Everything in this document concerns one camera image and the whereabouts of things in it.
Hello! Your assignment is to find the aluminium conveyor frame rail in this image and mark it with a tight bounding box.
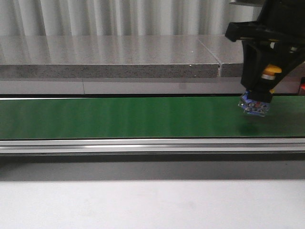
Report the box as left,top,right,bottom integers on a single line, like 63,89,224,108
0,137,305,157

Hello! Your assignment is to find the grey stone countertop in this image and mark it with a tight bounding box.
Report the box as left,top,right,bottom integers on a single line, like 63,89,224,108
0,33,305,95

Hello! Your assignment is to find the yellow mushroom push button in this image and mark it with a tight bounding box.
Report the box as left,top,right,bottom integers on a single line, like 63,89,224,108
238,63,282,118

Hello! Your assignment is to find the white pleated curtain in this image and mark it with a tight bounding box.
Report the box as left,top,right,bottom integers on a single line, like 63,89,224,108
0,0,261,36

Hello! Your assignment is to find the green conveyor belt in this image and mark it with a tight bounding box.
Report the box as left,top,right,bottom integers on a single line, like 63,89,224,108
0,96,305,140

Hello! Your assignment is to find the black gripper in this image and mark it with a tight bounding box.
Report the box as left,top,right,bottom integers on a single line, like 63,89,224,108
225,21,305,93

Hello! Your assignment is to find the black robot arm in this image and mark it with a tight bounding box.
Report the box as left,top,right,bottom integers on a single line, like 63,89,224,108
225,0,305,93

